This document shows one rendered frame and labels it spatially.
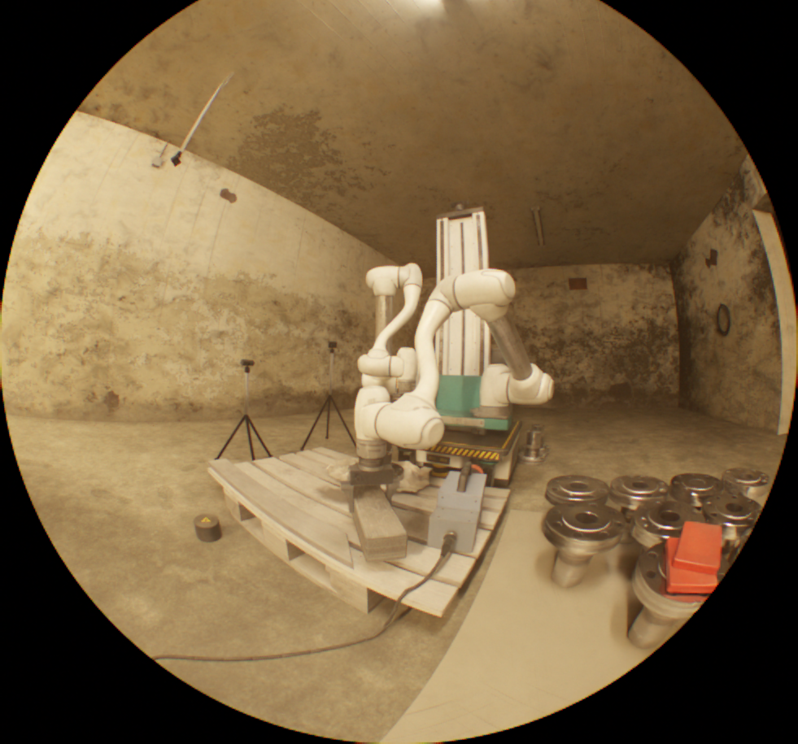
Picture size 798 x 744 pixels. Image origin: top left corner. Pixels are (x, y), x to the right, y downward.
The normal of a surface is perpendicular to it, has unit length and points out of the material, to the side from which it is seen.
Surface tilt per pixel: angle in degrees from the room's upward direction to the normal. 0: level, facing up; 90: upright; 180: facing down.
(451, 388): 90
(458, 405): 90
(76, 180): 90
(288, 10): 180
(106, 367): 90
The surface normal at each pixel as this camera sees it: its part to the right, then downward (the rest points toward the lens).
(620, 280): -0.52, -0.11
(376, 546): 0.28, -0.07
